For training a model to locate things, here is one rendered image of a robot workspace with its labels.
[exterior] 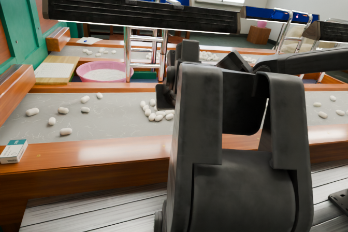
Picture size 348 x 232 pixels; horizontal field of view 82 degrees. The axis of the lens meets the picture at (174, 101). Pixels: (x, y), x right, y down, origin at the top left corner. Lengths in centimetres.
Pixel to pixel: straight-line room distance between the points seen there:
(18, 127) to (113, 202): 38
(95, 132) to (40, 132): 16
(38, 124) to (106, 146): 26
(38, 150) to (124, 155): 21
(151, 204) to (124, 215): 7
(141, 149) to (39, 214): 27
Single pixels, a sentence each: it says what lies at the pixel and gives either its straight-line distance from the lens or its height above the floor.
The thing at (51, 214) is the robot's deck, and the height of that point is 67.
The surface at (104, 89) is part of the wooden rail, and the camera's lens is 89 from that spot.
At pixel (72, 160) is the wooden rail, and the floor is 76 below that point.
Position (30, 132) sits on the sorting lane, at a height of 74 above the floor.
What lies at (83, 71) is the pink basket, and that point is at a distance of 112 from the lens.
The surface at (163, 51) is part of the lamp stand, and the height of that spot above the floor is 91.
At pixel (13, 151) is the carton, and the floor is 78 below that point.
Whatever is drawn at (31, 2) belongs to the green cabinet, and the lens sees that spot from 115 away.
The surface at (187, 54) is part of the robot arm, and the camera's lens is 44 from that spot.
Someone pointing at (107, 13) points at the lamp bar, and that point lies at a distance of 68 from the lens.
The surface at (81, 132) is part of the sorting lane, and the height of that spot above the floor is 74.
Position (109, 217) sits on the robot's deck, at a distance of 57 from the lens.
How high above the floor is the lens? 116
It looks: 29 degrees down
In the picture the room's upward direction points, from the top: 8 degrees clockwise
